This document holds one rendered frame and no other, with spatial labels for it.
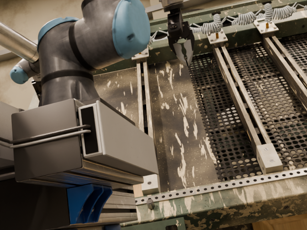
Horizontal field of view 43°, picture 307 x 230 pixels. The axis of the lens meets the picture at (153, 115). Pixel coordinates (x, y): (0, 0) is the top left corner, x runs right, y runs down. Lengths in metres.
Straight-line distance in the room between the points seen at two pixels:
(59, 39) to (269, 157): 0.92
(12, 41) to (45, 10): 3.50
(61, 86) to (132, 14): 0.21
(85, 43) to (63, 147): 0.38
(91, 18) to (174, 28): 0.49
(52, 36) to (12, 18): 4.33
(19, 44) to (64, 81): 0.71
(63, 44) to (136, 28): 0.16
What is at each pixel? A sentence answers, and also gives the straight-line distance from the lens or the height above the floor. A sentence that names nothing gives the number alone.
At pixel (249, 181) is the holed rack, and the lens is 1.42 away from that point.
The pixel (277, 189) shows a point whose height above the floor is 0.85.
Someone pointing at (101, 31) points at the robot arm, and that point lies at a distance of 0.80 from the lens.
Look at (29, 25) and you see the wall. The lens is 5.02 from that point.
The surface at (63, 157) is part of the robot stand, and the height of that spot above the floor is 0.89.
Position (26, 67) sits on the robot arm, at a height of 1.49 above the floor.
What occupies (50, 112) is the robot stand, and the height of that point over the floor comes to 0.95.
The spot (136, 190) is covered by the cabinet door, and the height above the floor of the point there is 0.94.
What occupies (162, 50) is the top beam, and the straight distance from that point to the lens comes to 2.32.
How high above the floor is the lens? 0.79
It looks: 16 degrees up
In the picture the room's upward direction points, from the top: 10 degrees counter-clockwise
